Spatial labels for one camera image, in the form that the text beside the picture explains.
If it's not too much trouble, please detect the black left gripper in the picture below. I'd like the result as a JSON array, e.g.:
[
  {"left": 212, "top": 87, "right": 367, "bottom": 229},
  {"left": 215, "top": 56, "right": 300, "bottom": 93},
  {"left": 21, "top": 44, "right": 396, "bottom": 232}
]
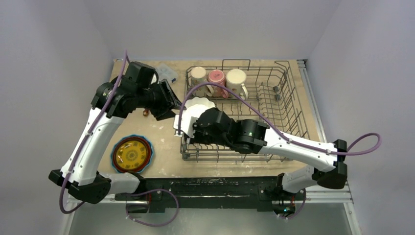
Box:
[{"left": 137, "top": 79, "right": 186, "bottom": 120}]

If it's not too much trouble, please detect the white scalloped bowl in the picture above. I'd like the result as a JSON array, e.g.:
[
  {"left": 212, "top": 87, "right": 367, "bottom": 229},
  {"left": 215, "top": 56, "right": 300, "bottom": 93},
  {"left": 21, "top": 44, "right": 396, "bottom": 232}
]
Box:
[{"left": 179, "top": 97, "right": 216, "bottom": 127}]

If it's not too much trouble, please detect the seahorse pattern tall mug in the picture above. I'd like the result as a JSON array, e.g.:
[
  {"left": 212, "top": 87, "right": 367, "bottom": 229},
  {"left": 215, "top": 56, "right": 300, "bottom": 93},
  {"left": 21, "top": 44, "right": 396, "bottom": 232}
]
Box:
[{"left": 190, "top": 67, "right": 214, "bottom": 97}]

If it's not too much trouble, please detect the pink ghost mug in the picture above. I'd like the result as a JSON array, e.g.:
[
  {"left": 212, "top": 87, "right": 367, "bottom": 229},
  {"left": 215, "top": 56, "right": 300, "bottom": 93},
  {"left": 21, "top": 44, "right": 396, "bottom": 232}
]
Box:
[{"left": 207, "top": 70, "right": 229, "bottom": 98}]

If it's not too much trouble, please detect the green inside floral mug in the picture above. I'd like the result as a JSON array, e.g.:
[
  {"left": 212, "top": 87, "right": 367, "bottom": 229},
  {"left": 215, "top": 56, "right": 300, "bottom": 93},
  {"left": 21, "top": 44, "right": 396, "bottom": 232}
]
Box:
[{"left": 226, "top": 69, "right": 249, "bottom": 100}]

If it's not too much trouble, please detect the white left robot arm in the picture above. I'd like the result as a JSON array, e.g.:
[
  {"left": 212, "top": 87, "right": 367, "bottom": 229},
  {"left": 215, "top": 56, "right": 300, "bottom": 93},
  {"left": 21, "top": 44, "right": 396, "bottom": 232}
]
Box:
[{"left": 48, "top": 62, "right": 181, "bottom": 204}]

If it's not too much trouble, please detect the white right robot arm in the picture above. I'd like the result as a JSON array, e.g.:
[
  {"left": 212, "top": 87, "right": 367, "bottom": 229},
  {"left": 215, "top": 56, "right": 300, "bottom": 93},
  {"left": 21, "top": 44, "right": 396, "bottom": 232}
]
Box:
[{"left": 174, "top": 105, "right": 347, "bottom": 199}]

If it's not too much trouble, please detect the clear plastic box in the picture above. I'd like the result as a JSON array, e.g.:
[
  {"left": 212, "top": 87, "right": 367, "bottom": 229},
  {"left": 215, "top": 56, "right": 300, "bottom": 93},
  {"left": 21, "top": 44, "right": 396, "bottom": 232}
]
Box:
[{"left": 156, "top": 63, "right": 179, "bottom": 84}]

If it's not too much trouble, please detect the blue scalloped plate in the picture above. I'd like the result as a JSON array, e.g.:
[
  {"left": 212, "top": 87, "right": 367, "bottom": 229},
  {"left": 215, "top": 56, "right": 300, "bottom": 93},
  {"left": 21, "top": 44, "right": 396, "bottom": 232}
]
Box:
[{"left": 110, "top": 134, "right": 155, "bottom": 175}]

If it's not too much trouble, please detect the yellow patterned plate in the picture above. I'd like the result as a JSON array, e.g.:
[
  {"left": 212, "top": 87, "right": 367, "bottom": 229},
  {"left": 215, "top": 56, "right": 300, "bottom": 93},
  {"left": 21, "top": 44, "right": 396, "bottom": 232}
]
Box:
[{"left": 115, "top": 139, "right": 150, "bottom": 171}]

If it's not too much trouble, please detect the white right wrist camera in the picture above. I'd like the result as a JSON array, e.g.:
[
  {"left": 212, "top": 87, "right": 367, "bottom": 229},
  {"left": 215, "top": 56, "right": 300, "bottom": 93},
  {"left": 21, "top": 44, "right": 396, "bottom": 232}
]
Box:
[{"left": 173, "top": 114, "right": 198, "bottom": 138}]

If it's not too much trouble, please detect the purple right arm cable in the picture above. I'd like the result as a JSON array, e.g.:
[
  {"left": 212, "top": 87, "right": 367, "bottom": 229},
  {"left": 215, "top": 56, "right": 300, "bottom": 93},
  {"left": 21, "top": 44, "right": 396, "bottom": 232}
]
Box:
[{"left": 176, "top": 82, "right": 382, "bottom": 157}]

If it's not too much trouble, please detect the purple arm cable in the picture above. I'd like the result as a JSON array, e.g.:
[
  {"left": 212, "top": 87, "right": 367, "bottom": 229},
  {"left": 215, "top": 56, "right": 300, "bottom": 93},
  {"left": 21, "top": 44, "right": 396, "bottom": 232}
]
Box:
[
  {"left": 59, "top": 49, "right": 130, "bottom": 215},
  {"left": 176, "top": 82, "right": 382, "bottom": 157}
]

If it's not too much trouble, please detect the grey wire dish rack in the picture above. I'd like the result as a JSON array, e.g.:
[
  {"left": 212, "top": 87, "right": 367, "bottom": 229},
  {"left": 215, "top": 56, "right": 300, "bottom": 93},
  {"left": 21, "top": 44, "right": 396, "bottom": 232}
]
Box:
[{"left": 180, "top": 59, "right": 315, "bottom": 162}]

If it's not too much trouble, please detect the black table front rail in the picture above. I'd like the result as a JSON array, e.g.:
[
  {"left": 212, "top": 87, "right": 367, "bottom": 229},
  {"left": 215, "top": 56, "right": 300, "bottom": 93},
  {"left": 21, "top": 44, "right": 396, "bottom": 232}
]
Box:
[{"left": 115, "top": 176, "right": 306, "bottom": 213}]

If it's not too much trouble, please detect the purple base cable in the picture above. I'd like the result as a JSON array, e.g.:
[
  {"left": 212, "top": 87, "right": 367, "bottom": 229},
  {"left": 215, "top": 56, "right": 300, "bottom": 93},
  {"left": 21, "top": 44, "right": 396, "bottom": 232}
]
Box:
[{"left": 125, "top": 188, "right": 181, "bottom": 228}]

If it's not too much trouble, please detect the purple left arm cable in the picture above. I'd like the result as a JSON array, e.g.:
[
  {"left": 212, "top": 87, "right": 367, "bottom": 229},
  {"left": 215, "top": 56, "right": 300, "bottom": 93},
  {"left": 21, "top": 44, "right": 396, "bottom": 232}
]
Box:
[{"left": 59, "top": 49, "right": 130, "bottom": 215}]

